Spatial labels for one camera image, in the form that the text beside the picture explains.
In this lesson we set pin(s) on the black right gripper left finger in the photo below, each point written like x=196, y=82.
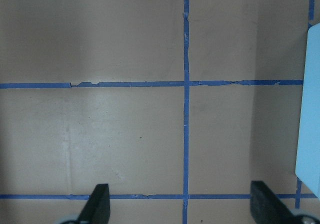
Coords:
x=97, y=208

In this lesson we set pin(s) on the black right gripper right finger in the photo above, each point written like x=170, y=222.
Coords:
x=265, y=206

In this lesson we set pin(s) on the light blue plastic bin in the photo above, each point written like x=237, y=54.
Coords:
x=307, y=163

